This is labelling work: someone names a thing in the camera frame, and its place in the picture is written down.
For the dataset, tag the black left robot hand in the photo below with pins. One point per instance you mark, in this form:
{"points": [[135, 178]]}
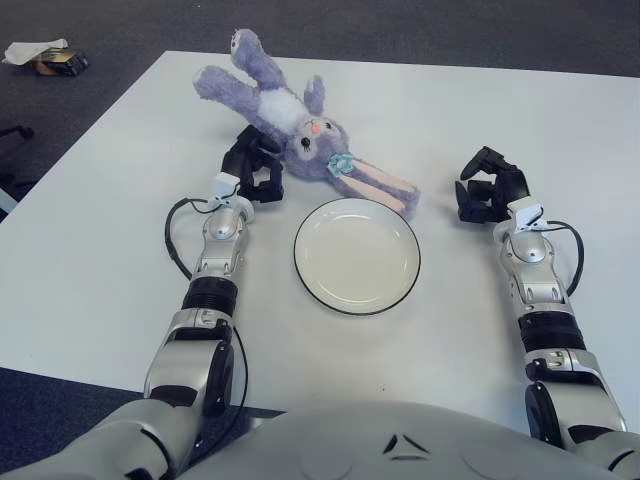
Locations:
{"points": [[257, 175]]}

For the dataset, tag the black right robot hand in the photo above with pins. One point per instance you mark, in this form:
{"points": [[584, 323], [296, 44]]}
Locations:
{"points": [[507, 185]]}

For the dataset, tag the purple plush bunny doll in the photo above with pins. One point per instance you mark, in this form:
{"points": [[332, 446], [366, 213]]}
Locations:
{"points": [[280, 107]]}

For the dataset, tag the white plate with black rim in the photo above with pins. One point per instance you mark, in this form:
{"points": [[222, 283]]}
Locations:
{"points": [[357, 257]]}

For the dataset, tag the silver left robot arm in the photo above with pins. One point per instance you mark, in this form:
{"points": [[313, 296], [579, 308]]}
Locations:
{"points": [[210, 260]]}

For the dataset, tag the black office chair base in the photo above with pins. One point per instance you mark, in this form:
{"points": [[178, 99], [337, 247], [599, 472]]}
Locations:
{"points": [[20, 133]]}

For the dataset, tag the white furniture corner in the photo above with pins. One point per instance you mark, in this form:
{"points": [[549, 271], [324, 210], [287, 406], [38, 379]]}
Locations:
{"points": [[6, 205]]}

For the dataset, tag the crumpled white tissue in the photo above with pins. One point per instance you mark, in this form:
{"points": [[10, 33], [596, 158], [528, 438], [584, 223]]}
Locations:
{"points": [[25, 51]]}

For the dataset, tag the grey robot torso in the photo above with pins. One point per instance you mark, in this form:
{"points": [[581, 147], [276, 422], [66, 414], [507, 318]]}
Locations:
{"points": [[350, 440]]}

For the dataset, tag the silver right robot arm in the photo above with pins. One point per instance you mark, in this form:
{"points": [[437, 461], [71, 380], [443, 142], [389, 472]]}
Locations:
{"points": [[532, 280]]}

